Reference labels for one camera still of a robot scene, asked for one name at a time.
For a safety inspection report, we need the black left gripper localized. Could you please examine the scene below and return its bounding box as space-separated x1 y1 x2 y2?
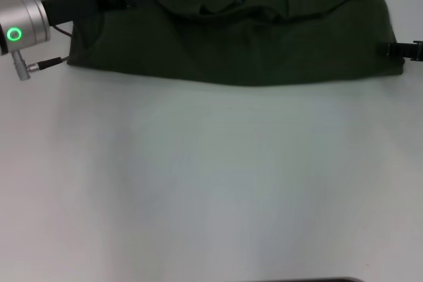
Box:
38 0 182 28

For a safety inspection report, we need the dark green FREE t-shirt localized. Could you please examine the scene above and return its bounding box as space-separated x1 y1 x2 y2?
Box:
67 0 406 88

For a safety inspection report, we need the grey cable with metal plug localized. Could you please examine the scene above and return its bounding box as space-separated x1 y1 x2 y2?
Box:
12 24 75 81

